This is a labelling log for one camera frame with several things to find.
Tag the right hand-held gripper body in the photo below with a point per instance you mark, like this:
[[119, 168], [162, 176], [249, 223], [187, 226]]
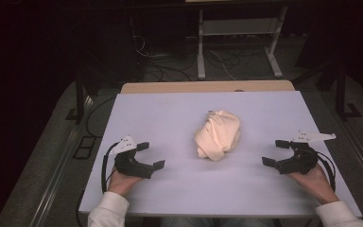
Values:
[[304, 157]]

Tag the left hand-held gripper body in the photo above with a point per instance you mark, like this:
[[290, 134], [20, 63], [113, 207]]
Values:
[[126, 164]]

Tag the cream cloth garment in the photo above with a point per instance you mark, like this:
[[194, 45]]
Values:
[[217, 134]]

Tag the person's left hand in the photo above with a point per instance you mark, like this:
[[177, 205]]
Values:
[[123, 183]]

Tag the person's right hand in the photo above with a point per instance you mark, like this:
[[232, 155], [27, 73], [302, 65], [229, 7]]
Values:
[[316, 184]]

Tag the black metal stand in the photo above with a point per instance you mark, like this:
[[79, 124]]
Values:
[[79, 94], [341, 91]]

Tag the wooden table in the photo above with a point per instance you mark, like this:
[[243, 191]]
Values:
[[201, 86]]

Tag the metal floor rail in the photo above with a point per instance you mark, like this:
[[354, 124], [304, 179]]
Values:
[[60, 164]]

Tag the white metal desk frame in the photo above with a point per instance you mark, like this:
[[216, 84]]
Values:
[[200, 47]]

